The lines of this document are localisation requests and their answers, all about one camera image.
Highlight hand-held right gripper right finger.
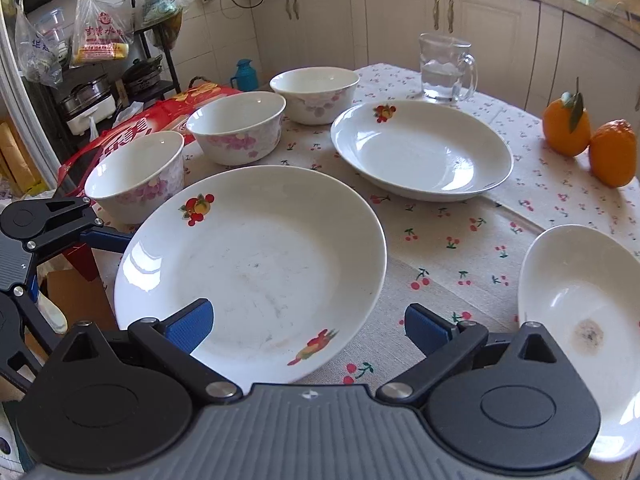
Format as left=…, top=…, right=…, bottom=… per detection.
left=376, top=303, right=571, bottom=407

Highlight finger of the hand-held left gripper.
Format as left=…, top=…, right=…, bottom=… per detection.
left=0, top=272, right=68, bottom=396
left=22, top=198, right=135, bottom=264

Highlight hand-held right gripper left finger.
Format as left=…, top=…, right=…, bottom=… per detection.
left=60, top=298, right=243, bottom=407

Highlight white pink-flower bowl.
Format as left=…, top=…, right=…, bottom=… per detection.
left=84, top=130, right=186, bottom=225
left=270, top=66, right=361, bottom=126
left=186, top=94, right=287, bottom=166

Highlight large white fruit-print plate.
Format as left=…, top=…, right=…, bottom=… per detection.
left=114, top=165, right=388, bottom=386

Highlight white plate with brown stain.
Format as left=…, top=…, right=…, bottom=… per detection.
left=517, top=224, right=640, bottom=463

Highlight cherry-print tablecloth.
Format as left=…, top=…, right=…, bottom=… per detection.
left=92, top=62, right=640, bottom=480

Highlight red printed gift box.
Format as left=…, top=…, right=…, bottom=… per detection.
left=57, top=82, right=242, bottom=201

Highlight white red-print plastic bag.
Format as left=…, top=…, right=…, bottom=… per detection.
left=87, top=101, right=147, bottom=142

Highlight white electric steamer pot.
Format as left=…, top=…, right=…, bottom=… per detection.
left=56, top=72, right=120, bottom=137

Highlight black lidded pot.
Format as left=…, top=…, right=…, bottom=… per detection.
left=121, top=55, right=167, bottom=99

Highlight black metal shelf rack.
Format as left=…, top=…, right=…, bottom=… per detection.
left=19, top=0, right=183, bottom=137

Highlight clear plastic bag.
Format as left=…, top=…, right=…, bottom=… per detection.
left=14, top=0, right=64, bottom=89

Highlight plastic bag with yellow packet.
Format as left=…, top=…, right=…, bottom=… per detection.
left=70, top=0, right=137, bottom=69

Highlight teal thermos jug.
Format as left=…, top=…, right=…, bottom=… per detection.
left=230, top=58, right=259, bottom=92

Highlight clear plastic food containers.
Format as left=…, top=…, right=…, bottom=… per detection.
left=29, top=7, right=77, bottom=61

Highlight orange with leaf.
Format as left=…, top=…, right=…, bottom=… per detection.
left=542, top=77, right=592, bottom=157

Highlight clear glass mug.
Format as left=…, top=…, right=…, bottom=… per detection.
left=417, top=32, right=479, bottom=104

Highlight cream kitchen cabinets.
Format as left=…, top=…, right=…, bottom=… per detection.
left=247, top=0, right=640, bottom=128

